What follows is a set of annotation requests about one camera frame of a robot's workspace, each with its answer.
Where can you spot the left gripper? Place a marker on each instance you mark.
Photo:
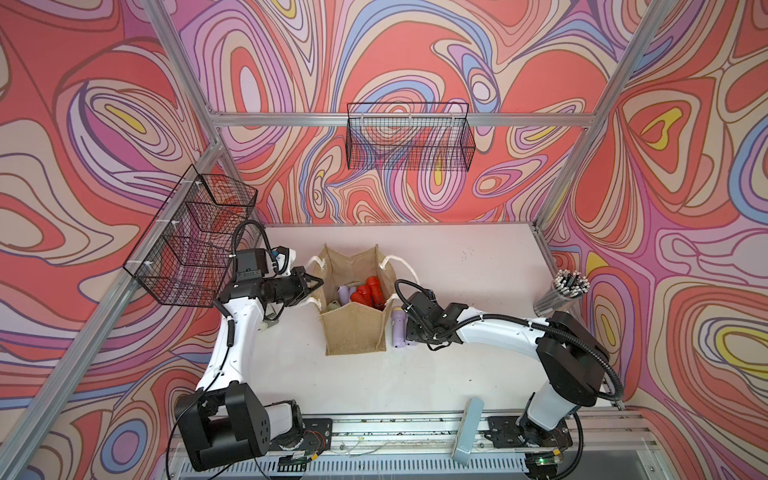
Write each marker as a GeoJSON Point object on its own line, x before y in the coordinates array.
{"type": "Point", "coordinates": [300, 291]}

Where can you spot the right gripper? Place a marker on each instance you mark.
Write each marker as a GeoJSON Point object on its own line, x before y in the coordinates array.
{"type": "Point", "coordinates": [411, 332]}

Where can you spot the red flashlight top row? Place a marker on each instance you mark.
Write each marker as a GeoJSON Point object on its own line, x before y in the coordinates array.
{"type": "Point", "coordinates": [376, 292]}

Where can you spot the burlap tote bag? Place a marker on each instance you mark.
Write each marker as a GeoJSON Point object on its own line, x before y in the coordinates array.
{"type": "Point", "coordinates": [355, 328]}

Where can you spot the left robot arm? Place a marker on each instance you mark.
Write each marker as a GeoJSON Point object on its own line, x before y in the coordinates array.
{"type": "Point", "coordinates": [223, 422]}

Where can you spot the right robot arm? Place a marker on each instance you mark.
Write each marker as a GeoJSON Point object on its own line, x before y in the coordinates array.
{"type": "Point", "coordinates": [576, 365]}

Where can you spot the small green white device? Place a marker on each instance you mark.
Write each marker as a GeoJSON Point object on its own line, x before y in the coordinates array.
{"type": "Point", "coordinates": [268, 323]}

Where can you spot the grey blue bar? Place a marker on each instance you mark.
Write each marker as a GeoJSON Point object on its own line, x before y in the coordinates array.
{"type": "Point", "coordinates": [467, 430]}

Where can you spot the cup of pens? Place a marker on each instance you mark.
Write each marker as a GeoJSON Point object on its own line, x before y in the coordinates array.
{"type": "Point", "coordinates": [567, 286]}

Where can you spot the left wire basket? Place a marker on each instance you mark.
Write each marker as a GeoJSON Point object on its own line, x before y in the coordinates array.
{"type": "Point", "coordinates": [185, 256]}

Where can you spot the wire basket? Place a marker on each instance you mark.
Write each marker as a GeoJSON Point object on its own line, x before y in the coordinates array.
{"type": "Point", "coordinates": [185, 256]}
{"type": "Point", "coordinates": [409, 136]}

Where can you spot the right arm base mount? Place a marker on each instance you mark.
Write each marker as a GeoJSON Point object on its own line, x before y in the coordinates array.
{"type": "Point", "coordinates": [519, 432]}

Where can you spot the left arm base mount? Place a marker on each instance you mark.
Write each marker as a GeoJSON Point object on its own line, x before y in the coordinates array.
{"type": "Point", "coordinates": [315, 439]}

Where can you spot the back wire basket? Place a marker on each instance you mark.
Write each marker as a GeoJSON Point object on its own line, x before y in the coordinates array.
{"type": "Point", "coordinates": [409, 136]}

